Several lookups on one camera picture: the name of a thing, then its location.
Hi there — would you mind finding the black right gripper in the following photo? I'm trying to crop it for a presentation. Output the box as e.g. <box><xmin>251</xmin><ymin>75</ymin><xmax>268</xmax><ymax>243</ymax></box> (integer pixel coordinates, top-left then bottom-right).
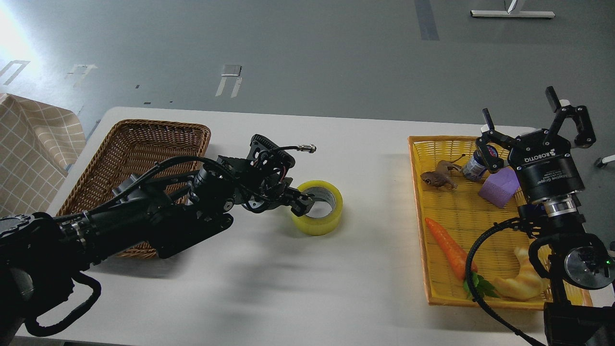
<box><xmin>476</xmin><ymin>86</ymin><xmax>597</xmax><ymax>202</ymax></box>

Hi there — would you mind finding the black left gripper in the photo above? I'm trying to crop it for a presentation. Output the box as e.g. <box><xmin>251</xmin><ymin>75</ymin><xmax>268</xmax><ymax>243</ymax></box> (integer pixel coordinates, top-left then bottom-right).
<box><xmin>231</xmin><ymin>134</ymin><xmax>315</xmax><ymax>217</ymax></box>

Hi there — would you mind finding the yellow tape roll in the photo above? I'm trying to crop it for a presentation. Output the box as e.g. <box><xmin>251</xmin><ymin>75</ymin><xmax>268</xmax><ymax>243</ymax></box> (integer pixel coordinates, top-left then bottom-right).
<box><xmin>291</xmin><ymin>180</ymin><xmax>344</xmax><ymax>236</ymax></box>

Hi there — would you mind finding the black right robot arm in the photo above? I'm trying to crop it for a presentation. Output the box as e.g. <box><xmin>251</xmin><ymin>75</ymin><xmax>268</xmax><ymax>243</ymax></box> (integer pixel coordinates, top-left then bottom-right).
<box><xmin>464</xmin><ymin>86</ymin><xmax>614</xmax><ymax>346</ymax></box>

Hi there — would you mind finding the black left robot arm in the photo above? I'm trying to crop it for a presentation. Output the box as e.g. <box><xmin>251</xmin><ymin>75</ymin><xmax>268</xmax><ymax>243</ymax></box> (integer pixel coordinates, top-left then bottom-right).
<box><xmin>0</xmin><ymin>135</ymin><xmax>316</xmax><ymax>346</ymax></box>

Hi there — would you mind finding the white caster foot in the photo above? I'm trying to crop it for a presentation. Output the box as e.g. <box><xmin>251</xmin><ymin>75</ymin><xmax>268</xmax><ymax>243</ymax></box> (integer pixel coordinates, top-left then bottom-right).
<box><xmin>593</xmin><ymin>155</ymin><xmax>615</xmax><ymax>168</ymax></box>

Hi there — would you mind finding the small dark jar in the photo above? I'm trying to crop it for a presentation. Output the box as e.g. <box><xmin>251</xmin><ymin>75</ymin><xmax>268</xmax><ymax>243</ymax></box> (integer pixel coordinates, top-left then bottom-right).
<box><xmin>461</xmin><ymin>149</ymin><xmax>490</xmax><ymax>183</ymax></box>

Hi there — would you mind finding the yellow plastic basket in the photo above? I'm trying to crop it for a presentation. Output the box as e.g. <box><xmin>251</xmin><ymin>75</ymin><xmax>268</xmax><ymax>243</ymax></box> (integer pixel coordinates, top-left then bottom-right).
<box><xmin>408</xmin><ymin>136</ymin><xmax>593</xmax><ymax>311</ymax></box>

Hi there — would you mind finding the brown toy animal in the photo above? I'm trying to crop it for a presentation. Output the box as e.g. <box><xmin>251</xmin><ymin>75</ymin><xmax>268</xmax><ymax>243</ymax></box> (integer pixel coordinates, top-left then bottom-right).
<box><xmin>419</xmin><ymin>154</ymin><xmax>466</xmax><ymax>190</ymax></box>

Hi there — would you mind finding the orange toy carrot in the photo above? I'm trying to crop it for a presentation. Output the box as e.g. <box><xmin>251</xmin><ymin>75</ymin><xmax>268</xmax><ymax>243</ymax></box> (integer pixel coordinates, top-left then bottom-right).
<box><xmin>425</xmin><ymin>218</ymin><xmax>468</xmax><ymax>281</ymax></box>

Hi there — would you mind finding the toy croissant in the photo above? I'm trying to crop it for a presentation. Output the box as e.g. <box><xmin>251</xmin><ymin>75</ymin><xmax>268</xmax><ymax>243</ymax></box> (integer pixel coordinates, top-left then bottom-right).
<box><xmin>492</xmin><ymin>247</ymin><xmax>550</xmax><ymax>301</ymax></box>

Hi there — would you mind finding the white metal stand base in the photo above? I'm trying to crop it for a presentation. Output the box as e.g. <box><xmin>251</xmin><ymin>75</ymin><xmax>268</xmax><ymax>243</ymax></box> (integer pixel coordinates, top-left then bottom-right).
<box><xmin>469</xmin><ymin>0</ymin><xmax>556</xmax><ymax>20</ymax></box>

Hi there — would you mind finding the brown wicker basket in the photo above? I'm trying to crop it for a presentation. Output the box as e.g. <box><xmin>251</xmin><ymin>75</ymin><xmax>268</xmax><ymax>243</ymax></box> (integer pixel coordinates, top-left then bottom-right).
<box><xmin>59</xmin><ymin>120</ymin><xmax>210</xmax><ymax>263</ymax></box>

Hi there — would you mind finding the beige checkered cloth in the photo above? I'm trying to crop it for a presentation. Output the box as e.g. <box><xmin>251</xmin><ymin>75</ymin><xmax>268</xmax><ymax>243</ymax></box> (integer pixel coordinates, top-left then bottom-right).
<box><xmin>0</xmin><ymin>93</ymin><xmax>86</xmax><ymax>216</ymax></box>

